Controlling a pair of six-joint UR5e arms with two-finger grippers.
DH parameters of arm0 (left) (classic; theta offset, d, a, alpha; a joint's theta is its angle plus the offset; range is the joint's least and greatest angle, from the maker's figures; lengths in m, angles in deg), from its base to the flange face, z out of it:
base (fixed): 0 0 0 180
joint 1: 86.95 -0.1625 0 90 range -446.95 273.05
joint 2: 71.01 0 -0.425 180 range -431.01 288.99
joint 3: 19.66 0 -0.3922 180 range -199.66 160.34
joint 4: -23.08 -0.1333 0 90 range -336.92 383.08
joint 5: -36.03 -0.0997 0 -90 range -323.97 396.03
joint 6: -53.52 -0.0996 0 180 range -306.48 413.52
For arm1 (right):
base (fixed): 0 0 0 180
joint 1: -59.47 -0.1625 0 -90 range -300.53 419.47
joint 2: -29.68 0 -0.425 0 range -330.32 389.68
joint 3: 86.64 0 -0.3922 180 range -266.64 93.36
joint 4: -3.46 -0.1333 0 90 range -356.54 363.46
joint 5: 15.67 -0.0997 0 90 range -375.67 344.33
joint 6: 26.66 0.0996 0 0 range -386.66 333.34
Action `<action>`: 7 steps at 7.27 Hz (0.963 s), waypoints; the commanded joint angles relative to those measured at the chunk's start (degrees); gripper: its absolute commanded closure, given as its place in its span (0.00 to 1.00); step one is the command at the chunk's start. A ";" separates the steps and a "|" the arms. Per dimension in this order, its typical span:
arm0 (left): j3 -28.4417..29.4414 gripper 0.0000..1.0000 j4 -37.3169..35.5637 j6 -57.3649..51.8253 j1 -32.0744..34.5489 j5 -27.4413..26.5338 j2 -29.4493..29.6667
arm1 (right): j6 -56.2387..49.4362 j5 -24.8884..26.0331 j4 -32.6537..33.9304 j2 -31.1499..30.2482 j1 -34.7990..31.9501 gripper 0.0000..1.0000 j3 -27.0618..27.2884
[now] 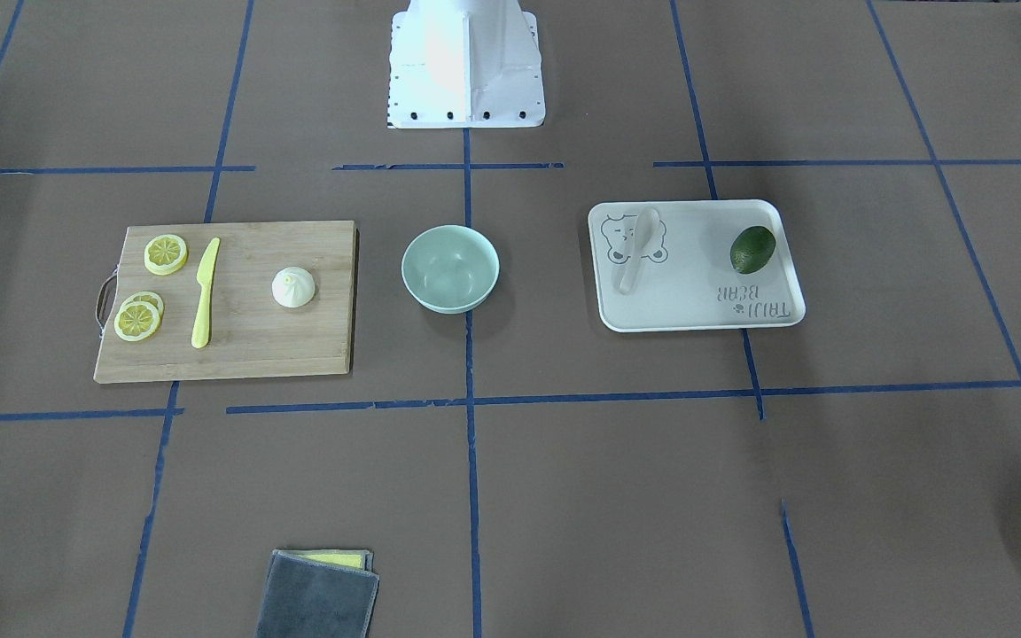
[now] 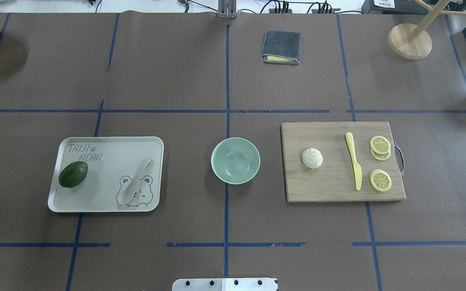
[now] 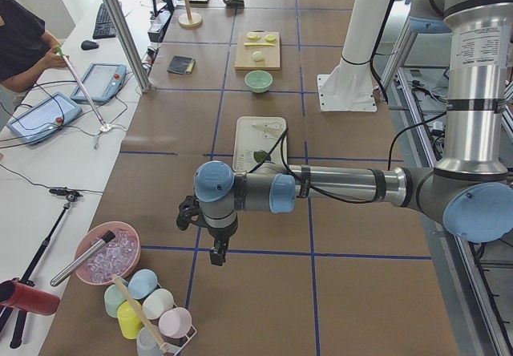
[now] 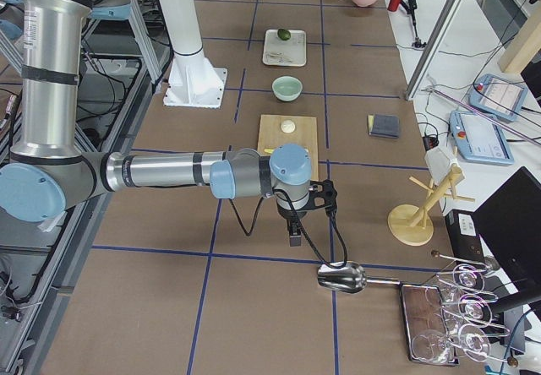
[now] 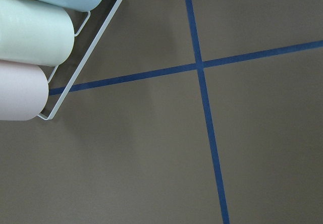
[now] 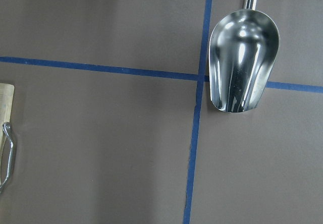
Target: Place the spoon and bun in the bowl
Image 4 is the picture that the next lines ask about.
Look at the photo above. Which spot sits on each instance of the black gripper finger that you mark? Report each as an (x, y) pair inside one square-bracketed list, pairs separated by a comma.
[(295, 234)]

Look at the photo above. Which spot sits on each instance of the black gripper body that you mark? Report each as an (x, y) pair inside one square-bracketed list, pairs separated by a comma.
[(291, 214)]

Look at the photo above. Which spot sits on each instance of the white robot arm column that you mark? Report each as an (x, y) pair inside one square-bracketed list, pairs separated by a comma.
[(193, 80)]

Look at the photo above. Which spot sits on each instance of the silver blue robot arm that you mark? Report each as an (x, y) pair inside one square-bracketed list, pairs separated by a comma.
[(47, 174)]

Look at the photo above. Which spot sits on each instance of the white steamed bun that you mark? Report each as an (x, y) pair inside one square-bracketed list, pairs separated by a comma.
[(288, 126)]

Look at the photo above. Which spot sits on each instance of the celadon green bowl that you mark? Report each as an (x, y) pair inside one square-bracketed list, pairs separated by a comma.
[(287, 88)]

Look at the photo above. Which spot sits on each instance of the metal scoop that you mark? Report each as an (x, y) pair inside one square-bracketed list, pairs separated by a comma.
[(349, 277)]

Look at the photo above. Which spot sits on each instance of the wooden cutting board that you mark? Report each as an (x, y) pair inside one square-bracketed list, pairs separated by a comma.
[(270, 136)]

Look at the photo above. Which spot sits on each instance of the wooden mug tree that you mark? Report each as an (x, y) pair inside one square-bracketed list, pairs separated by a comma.
[(411, 224)]

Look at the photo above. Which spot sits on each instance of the grey yellow folded cloth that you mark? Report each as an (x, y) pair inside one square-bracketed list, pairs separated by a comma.
[(384, 126)]

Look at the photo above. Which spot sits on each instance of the white rectangular tray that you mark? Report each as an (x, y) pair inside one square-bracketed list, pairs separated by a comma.
[(289, 53)]

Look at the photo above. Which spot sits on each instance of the near blue teach pendant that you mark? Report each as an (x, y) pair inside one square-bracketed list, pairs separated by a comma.
[(479, 140)]

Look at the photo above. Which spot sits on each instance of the blue teach pendant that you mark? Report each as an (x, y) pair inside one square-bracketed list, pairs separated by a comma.
[(479, 140), (498, 96)]

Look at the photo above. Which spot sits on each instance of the black monitor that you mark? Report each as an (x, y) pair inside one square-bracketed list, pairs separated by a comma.
[(509, 223)]

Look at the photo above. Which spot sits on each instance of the far blue teach pendant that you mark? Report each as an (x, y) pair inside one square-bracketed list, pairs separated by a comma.
[(498, 96)]

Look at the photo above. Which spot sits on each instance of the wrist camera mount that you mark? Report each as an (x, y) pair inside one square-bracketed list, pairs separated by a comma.
[(322, 195)]

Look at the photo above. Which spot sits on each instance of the dark tray with wire rack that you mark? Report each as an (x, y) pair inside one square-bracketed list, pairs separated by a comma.
[(451, 315)]

